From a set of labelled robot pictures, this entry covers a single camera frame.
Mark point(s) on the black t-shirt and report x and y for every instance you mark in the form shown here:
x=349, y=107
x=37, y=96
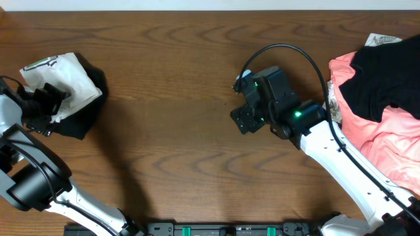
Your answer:
x=385, y=75

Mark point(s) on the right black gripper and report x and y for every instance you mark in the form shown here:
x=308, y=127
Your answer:
x=243, y=115

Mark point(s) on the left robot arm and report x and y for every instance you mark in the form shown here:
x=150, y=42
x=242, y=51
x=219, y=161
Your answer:
x=35, y=177

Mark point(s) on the folded black garment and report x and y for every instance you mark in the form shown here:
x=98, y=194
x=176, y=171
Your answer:
x=78, y=124

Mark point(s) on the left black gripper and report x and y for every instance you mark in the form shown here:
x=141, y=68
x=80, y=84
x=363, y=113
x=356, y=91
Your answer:
x=49, y=105

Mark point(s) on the white t-shirt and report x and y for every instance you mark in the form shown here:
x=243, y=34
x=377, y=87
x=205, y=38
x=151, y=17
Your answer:
x=66, y=73

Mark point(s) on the coral pink garment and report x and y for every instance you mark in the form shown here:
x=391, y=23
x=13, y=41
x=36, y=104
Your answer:
x=391, y=145

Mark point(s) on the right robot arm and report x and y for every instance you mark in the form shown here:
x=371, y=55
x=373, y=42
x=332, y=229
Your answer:
x=388, y=208

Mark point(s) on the white leaf-print garment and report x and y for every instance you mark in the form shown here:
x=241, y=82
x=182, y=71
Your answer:
x=373, y=40

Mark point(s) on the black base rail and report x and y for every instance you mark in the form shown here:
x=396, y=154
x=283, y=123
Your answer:
x=282, y=229

